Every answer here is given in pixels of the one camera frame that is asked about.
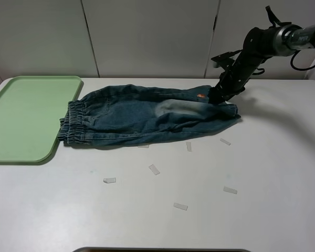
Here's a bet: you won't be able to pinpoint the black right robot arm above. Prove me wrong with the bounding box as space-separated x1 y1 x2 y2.
208 24 315 104

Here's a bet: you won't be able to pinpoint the clear tape piece front right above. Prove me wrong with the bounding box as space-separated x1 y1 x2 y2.
223 186 237 194

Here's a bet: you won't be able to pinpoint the clear tape piece front left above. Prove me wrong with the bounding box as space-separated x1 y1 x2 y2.
103 177 117 184

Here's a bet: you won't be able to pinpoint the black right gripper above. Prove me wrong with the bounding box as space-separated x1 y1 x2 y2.
208 52 268 104

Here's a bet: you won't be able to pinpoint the children's blue denim shorts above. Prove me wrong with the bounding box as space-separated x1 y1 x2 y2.
57 85 240 147

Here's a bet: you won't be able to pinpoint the light green plastic tray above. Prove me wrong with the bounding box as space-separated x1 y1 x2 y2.
0 76 82 163

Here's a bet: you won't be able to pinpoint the clear tape piece front centre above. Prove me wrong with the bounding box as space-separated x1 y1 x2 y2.
173 203 188 211

